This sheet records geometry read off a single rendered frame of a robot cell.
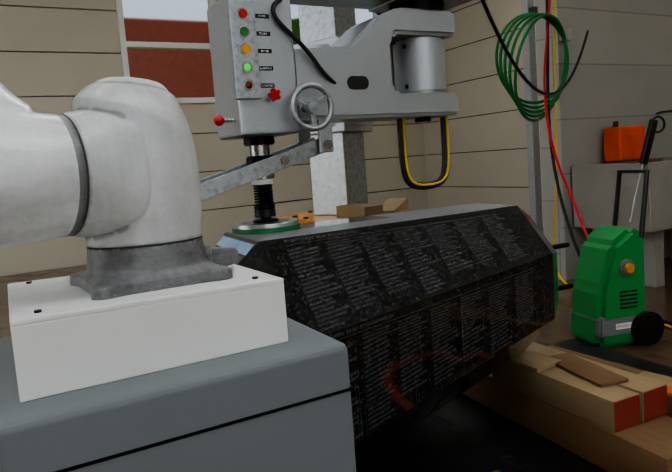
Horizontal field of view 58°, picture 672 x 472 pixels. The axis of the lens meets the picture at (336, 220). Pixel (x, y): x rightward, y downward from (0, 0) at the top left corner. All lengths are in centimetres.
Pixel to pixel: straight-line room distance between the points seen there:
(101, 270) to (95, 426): 21
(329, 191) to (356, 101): 82
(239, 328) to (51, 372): 22
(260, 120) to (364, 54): 44
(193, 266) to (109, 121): 21
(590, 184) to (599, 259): 148
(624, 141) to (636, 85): 65
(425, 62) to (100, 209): 163
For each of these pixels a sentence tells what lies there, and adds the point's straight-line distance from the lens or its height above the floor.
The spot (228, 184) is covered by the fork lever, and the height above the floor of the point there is 98.
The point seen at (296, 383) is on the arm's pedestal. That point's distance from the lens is 77.
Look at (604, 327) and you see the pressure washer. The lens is 330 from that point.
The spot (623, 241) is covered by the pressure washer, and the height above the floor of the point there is 53.
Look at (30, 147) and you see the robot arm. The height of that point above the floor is 107.
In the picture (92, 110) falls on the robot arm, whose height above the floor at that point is 112.
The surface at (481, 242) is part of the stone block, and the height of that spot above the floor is 73.
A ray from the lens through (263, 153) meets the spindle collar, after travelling 194.
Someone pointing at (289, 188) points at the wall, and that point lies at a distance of 853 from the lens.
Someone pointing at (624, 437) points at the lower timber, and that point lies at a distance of 210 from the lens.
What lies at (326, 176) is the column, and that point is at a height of 96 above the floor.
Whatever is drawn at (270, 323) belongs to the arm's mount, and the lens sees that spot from 80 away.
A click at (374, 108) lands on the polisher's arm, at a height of 119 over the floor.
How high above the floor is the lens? 103
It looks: 6 degrees down
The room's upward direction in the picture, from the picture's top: 4 degrees counter-clockwise
